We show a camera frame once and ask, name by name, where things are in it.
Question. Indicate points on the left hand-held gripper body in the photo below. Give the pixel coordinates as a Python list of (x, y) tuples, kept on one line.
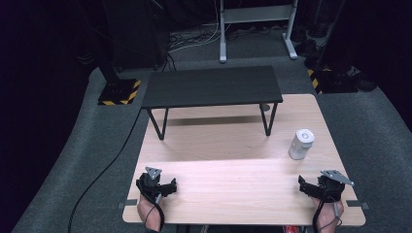
[(149, 187)]

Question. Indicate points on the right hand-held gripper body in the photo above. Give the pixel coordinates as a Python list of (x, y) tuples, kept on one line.
[(330, 189)]

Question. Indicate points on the white cylindrical bottle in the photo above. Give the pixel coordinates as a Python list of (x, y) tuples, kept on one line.
[(301, 145)]

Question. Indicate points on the black desk shelf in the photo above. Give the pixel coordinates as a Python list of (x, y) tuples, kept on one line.
[(212, 84)]

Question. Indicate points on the person's right hand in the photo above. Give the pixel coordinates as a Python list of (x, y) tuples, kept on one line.
[(328, 215)]

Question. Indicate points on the person's left hand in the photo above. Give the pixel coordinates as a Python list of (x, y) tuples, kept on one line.
[(149, 213)]

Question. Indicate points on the grey tape tab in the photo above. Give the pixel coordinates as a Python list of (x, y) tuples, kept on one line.
[(128, 204), (356, 204)]

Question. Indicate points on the red object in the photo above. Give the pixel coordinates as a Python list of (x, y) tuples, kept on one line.
[(291, 229)]

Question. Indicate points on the black stand with striped base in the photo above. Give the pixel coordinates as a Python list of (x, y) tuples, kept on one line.
[(333, 81), (120, 90)]

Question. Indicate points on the white metal frame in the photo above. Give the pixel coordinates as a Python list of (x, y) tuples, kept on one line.
[(256, 14)]

